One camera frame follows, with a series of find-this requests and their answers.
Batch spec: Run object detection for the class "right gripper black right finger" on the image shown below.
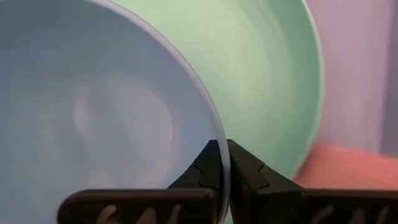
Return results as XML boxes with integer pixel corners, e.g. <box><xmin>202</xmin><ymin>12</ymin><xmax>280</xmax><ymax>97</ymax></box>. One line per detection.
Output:
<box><xmin>226</xmin><ymin>139</ymin><xmax>398</xmax><ymax>224</ymax></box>

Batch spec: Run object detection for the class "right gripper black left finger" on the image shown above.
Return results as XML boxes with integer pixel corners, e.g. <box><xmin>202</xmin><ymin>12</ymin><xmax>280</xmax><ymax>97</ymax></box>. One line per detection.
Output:
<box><xmin>57</xmin><ymin>139</ymin><xmax>223</xmax><ymax>224</ymax></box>

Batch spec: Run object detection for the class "blue plastic bowl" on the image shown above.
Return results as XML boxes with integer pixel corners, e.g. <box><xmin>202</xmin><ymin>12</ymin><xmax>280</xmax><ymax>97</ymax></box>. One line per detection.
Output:
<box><xmin>0</xmin><ymin>0</ymin><xmax>233</xmax><ymax>224</ymax></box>

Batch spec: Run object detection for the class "teal round plate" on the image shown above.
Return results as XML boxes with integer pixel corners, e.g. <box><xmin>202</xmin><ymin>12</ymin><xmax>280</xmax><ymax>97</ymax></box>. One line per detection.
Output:
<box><xmin>111</xmin><ymin>0</ymin><xmax>325</xmax><ymax>187</ymax></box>

